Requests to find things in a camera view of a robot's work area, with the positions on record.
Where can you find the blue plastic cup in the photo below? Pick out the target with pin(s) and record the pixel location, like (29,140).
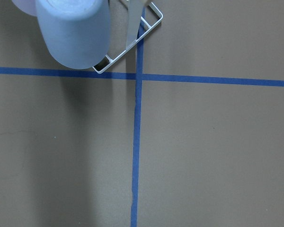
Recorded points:
(76,32)

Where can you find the purple plastic cup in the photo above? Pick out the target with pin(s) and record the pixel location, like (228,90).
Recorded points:
(27,6)

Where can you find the white wire cup rack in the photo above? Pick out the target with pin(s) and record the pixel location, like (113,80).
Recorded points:
(137,28)

